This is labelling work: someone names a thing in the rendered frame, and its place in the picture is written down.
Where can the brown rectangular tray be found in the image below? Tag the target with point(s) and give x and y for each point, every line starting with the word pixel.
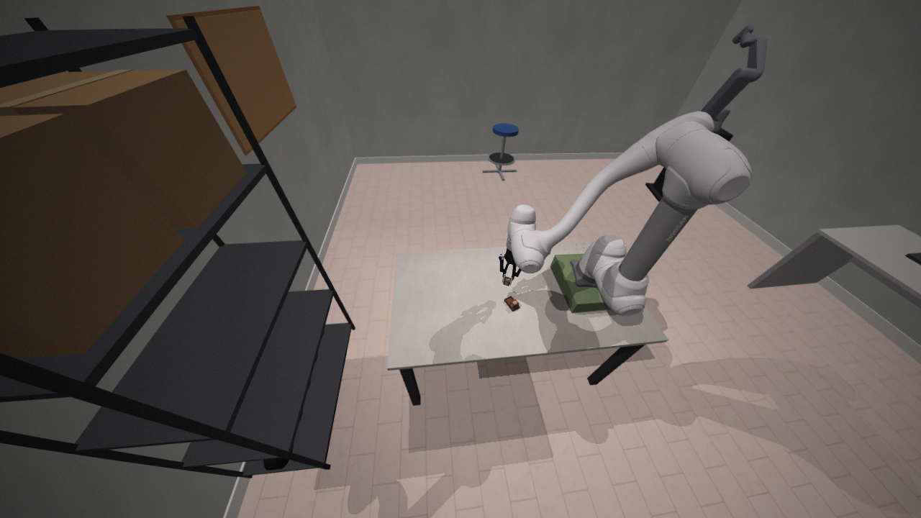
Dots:
pixel 508 300

